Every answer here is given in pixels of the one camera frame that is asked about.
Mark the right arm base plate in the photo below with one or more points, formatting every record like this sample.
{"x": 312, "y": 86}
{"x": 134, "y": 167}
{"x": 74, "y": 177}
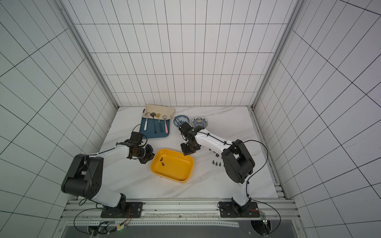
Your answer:
{"x": 234, "y": 210}

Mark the yellow blue patterned bowl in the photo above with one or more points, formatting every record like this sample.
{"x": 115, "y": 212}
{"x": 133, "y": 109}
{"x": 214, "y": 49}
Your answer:
{"x": 199, "y": 121}

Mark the dark blue rectangular tray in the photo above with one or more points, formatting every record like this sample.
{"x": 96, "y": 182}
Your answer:
{"x": 152, "y": 128}

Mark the pink handled spoon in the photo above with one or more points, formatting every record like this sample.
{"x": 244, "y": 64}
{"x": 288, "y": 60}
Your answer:
{"x": 165, "y": 123}

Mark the white handled spoon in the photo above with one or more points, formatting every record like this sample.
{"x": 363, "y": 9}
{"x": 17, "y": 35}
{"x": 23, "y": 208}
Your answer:
{"x": 147, "y": 115}

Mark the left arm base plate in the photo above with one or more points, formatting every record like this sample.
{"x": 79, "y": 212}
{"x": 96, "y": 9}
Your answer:
{"x": 125, "y": 210}

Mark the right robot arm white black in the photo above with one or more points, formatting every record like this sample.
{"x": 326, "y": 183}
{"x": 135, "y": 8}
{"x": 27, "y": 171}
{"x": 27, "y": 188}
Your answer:
{"x": 237, "y": 161}

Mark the black handled spoon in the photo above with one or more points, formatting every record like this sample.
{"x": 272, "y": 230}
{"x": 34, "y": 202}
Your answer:
{"x": 153, "y": 118}

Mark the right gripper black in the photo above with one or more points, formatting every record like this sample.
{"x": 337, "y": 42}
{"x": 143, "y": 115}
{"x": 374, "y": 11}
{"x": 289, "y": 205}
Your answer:
{"x": 188, "y": 147}

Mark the beige folded cloth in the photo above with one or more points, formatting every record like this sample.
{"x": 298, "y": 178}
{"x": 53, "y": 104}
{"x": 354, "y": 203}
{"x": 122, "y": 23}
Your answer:
{"x": 157, "y": 109}

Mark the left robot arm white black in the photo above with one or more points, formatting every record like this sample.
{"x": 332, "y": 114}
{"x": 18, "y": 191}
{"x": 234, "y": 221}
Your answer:
{"x": 85, "y": 175}

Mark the gold blue handled spoon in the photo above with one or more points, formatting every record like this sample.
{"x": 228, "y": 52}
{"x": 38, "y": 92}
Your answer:
{"x": 159, "y": 121}

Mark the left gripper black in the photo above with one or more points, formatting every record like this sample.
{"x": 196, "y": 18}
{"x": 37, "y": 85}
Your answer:
{"x": 150, "y": 156}

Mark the aluminium mounting rail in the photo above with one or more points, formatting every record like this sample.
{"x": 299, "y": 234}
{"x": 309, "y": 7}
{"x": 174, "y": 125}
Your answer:
{"x": 181, "y": 212}

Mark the yellow plastic storage tray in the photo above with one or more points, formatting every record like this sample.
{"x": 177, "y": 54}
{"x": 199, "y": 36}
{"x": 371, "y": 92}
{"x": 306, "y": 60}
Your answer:
{"x": 178, "y": 167}

